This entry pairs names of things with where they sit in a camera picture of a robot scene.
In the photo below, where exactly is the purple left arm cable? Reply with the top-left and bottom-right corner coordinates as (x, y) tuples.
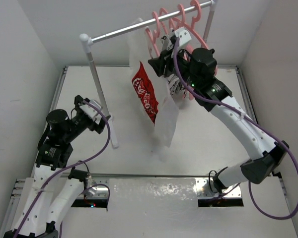
(12, 99), (111, 238)

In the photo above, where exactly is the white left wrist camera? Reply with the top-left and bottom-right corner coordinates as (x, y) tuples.
(79, 100), (103, 121)

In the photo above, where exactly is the white red print t-shirt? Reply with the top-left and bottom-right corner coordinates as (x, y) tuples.
(127, 28), (179, 147)

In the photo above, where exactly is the white silver clothes rack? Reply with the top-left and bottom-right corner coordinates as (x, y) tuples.
(79, 0), (217, 149)

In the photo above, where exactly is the black white print shirt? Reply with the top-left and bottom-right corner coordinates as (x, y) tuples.
(160, 29), (187, 100)

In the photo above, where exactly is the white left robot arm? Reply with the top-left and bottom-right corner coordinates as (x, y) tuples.
(3, 95), (110, 238)

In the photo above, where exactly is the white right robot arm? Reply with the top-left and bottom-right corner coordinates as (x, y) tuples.
(148, 48), (288, 192)

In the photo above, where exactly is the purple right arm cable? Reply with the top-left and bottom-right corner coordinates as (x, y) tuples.
(173, 37), (298, 221)

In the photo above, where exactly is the pink print shirt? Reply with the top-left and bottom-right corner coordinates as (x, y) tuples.
(183, 44), (218, 101)

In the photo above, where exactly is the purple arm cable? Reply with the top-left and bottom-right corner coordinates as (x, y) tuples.
(12, 99), (111, 238)
(173, 37), (298, 221)

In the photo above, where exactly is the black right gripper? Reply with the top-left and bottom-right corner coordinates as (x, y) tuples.
(149, 44), (199, 88)

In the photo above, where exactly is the pink hanger holding print shirt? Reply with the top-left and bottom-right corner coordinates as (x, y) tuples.
(156, 7), (178, 35)

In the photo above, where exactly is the silver front mounting rail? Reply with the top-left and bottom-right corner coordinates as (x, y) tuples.
(11, 176), (249, 201)

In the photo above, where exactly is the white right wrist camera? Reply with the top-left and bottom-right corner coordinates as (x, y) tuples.
(173, 27), (192, 49)

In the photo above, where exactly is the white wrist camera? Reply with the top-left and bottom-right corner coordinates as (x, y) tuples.
(173, 27), (192, 49)
(79, 100), (103, 121)

